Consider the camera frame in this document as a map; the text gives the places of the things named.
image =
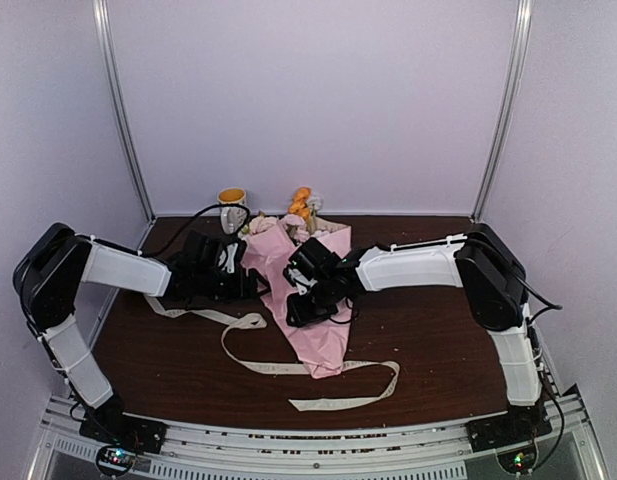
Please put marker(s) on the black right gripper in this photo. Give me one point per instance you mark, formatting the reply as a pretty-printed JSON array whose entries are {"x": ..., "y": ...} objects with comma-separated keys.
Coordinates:
[{"x": 302, "y": 316}]

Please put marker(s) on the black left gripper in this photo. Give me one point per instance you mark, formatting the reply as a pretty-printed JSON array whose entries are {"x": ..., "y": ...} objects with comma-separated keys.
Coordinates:
[{"x": 246, "y": 291}]

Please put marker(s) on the pink wrapping paper sheet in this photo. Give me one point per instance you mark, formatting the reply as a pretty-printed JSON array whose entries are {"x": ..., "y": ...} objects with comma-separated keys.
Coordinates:
[{"x": 271, "y": 252}]

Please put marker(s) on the white patterned mug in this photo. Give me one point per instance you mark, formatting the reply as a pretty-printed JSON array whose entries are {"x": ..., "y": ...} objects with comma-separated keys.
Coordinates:
[{"x": 234, "y": 212}]

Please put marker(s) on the orange fake flower stem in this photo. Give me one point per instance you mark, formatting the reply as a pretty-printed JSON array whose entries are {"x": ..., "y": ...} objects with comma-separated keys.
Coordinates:
[{"x": 299, "y": 204}]

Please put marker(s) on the white fake flower stem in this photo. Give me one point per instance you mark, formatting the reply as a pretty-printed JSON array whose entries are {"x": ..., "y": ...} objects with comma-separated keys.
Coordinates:
[{"x": 315, "y": 203}]

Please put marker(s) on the beige printed ribbon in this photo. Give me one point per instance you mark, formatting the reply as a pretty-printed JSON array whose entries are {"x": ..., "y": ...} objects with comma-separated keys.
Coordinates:
[{"x": 277, "y": 352}]

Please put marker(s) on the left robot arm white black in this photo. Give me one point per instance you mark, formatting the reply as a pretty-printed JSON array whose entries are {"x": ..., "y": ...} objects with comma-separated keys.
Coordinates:
[{"x": 50, "y": 277}]

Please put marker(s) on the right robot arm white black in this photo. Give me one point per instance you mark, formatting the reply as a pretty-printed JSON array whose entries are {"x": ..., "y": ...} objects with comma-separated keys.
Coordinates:
[{"x": 478, "y": 262}]

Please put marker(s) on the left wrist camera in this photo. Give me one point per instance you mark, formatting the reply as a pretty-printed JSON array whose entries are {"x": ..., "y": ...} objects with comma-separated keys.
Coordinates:
[{"x": 228, "y": 261}]

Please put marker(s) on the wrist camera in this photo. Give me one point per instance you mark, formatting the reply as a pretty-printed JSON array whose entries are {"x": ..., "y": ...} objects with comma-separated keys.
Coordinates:
[
  {"x": 228, "y": 261},
  {"x": 299, "y": 281}
]

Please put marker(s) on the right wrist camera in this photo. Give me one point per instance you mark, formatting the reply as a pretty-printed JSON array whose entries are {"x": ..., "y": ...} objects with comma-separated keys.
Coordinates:
[{"x": 299, "y": 281}]

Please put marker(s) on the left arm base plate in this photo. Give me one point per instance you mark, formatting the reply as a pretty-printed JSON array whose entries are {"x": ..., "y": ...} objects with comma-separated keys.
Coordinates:
[{"x": 134, "y": 434}]

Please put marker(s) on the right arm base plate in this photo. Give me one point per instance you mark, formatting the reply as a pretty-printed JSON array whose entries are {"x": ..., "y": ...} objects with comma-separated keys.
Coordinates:
[{"x": 511, "y": 428}]

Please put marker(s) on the left aluminium frame post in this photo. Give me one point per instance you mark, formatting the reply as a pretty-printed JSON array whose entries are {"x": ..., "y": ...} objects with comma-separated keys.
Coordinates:
[{"x": 120, "y": 115}]

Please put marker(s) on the aluminium frame post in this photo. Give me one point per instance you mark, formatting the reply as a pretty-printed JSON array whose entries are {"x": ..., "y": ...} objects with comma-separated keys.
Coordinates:
[
  {"x": 515, "y": 69},
  {"x": 120, "y": 115}
]

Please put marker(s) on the aluminium front rail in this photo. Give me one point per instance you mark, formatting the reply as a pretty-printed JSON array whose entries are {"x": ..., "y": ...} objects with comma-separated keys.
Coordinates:
[{"x": 441, "y": 450}]

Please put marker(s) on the right aluminium frame post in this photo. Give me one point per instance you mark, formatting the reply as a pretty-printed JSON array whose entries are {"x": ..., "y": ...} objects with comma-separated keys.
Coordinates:
[{"x": 515, "y": 69}]

